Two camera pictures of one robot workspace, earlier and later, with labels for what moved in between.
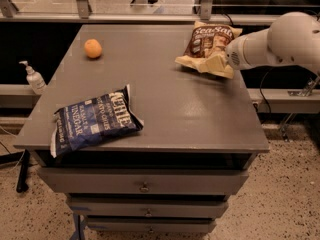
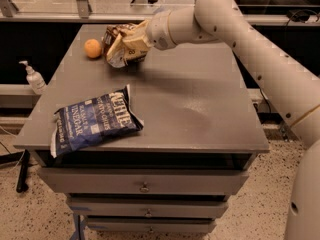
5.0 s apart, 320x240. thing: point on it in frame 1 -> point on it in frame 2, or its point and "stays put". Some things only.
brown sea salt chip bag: x=207 y=49 -> x=126 y=44
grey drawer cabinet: x=201 y=131 stays put
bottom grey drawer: x=151 y=225 stays put
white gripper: x=234 y=54 -> x=158 y=29
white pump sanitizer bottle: x=35 y=80 stays put
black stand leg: x=22 y=185 stays put
